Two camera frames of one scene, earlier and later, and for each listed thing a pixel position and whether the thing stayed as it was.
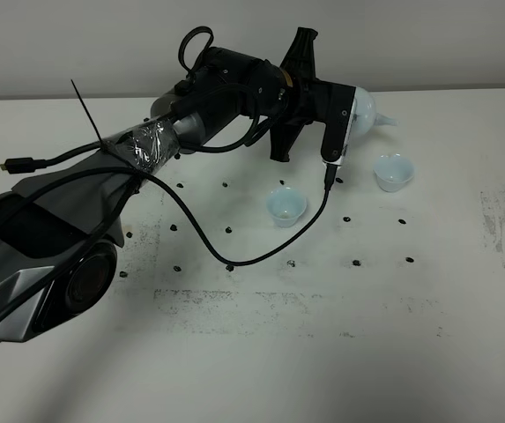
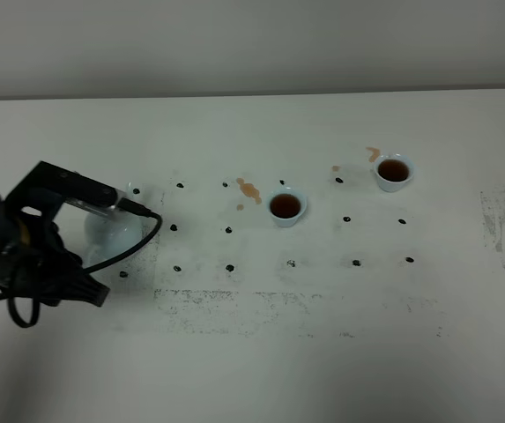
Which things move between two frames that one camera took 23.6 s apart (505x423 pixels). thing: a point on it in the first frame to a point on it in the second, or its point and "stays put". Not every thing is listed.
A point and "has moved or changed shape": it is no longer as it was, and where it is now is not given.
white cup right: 393,172 stays put
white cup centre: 285,205 stays put
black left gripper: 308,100 to 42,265
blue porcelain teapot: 366,117 has moved or changed shape
